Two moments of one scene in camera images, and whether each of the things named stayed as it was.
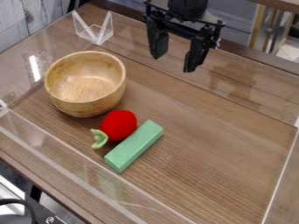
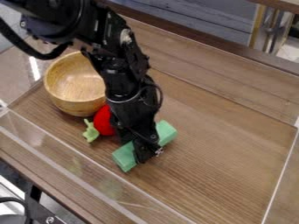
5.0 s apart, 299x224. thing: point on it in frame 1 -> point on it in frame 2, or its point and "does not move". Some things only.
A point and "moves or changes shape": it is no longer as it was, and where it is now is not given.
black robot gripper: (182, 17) -> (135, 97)
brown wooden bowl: (85, 81) does not move
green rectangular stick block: (137, 142) moves or changes shape
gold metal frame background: (273, 21) does not move
